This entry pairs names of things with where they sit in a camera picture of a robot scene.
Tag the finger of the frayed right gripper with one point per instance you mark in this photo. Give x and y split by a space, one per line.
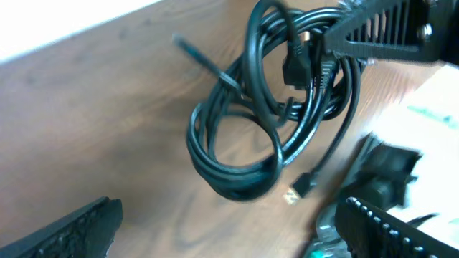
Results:
407 30

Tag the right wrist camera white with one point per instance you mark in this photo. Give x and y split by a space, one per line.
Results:
427 121

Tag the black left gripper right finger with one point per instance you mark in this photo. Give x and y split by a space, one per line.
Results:
371 232

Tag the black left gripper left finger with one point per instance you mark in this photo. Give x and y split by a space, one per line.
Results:
87 232

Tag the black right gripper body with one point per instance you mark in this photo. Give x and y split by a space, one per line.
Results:
443 18

